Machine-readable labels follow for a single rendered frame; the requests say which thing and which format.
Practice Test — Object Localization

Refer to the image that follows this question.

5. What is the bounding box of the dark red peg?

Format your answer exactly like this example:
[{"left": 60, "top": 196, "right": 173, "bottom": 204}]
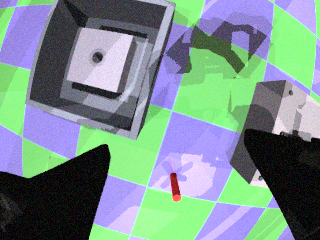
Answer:
[{"left": 169, "top": 172, "right": 181, "bottom": 201}]

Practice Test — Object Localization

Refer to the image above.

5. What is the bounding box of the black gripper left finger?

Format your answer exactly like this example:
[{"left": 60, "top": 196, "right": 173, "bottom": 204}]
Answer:
[{"left": 0, "top": 144, "right": 111, "bottom": 240}]

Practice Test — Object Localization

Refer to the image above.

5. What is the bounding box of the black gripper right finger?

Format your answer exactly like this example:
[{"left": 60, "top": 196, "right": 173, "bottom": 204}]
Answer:
[{"left": 244, "top": 129, "right": 320, "bottom": 240}]

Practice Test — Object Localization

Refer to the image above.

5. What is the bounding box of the white square plate with hole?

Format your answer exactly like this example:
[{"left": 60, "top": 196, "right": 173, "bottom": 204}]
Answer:
[{"left": 67, "top": 27, "right": 137, "bottom": 92}]

